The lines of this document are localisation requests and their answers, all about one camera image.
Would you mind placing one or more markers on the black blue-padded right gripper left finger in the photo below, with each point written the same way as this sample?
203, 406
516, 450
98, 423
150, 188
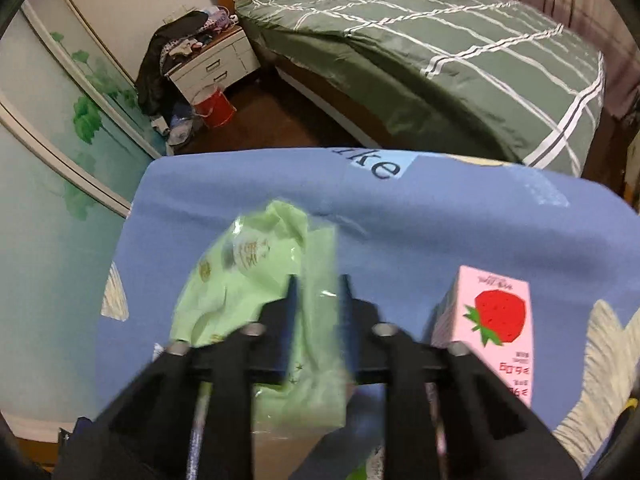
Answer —
146, 431

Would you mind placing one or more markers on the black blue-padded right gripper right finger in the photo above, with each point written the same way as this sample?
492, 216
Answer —
447, 414

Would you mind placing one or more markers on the light green snack bag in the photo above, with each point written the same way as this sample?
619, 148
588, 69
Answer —
249, 266

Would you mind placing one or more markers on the pink strawberry milk carton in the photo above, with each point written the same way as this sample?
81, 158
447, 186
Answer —
492, 315

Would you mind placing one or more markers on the sliding wardrobe with leaf print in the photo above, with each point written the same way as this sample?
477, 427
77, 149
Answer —
74, 147

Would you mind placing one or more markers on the red plastic bucket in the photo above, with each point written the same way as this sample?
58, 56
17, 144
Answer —
213, 107

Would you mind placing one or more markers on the green plaid bed cover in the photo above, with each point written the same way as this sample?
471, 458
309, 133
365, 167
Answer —
489, 78

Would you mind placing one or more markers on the white bedside drawer cabinet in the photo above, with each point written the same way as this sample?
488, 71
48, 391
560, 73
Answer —
222, 62

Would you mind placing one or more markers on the black clothes pile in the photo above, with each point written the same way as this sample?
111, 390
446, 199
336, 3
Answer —
154, 98

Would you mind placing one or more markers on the striped pink white curtain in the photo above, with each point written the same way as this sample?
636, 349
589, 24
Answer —
598, 22

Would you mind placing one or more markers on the wooden bed frame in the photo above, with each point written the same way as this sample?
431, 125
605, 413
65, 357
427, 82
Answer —
359, 122

